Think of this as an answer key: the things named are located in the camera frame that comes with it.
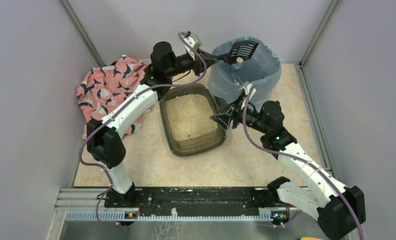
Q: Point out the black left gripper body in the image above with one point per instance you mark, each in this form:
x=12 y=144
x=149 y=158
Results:
x=204 y=61

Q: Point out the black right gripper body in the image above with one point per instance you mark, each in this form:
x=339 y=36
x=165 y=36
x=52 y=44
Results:
x=233 y=115

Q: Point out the black litter scoop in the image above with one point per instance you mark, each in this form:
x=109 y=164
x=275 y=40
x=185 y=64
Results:
x=240 y=51

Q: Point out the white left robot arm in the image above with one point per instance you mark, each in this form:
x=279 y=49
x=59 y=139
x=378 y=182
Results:
x=104 y=137

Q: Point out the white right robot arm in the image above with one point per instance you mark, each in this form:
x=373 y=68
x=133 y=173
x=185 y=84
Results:
x=337 y=208

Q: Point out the dark green litter box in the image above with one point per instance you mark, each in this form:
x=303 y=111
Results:
x=193 y=145

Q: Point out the blue plastic bin liner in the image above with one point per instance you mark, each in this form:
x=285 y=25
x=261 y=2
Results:
x=263 y=70

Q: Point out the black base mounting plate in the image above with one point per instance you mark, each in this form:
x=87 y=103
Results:
x=195 y=201

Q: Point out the pink patterned cloth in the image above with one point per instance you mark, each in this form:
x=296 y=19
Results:
x=104 y=88

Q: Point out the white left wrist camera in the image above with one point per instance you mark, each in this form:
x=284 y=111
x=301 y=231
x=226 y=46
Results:
x=193 y=41

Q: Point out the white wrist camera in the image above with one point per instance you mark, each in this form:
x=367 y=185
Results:
x=193 y=41
x=247 y=91

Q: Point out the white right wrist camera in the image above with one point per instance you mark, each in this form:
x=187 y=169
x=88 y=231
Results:
x=247 y=91

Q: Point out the aluminium frame rail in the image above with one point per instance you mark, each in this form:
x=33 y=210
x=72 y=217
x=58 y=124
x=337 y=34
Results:
x=84 y=204

